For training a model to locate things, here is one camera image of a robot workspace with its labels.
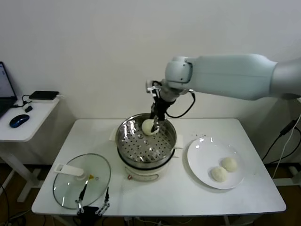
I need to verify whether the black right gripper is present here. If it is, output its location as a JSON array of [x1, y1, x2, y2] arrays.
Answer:
[[150, 97, 176, 134]]

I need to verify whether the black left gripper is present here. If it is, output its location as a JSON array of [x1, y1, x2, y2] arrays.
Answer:
[[75, 181, 111, 226]]

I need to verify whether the white steamed baozi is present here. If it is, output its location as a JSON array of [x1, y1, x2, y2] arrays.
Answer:
[[141, 119, 159, 137], [221, 157, 238, 172], [210, 166, 229, 182]]

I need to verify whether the perforated steel steamer basket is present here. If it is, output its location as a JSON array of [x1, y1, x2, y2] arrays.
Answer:
[[116, 113, 177, 166]]

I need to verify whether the white round plate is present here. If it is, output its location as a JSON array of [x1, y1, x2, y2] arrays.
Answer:
[[187, 137, 245, 190]]

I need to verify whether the white side desk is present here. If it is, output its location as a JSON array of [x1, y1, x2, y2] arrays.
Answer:
[[0, 95, 65, 203]]

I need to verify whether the blue black computer mouse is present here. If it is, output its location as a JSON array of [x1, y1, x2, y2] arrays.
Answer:
[[9, 114, 31, 129]]

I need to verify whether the black flat hard drive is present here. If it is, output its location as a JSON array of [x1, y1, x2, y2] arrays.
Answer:
[[29, 91, 60, 101]]

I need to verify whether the black laptop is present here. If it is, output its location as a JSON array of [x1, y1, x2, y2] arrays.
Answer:
[[0, 61, 19, 120]]

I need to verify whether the glass lid with white handle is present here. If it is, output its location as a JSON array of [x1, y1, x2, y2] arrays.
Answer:
[[53, 153, 111, 210]]

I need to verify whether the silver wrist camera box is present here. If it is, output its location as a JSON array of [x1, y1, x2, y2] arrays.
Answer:
[[145, 80, 162, 97]]

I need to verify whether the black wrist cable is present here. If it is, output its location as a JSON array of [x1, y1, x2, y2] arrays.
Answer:
[[164, 89, 196, 118]]

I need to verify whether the thin black usb cable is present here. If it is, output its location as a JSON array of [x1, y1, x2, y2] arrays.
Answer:
[[11, 94, 33, 109]]

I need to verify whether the black power cable with adapter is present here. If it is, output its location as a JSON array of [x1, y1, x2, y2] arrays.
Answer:
[[261, 119, 297, 164]]

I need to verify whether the white cable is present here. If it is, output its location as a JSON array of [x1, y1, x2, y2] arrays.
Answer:
[[272, 116, 301, 181]]

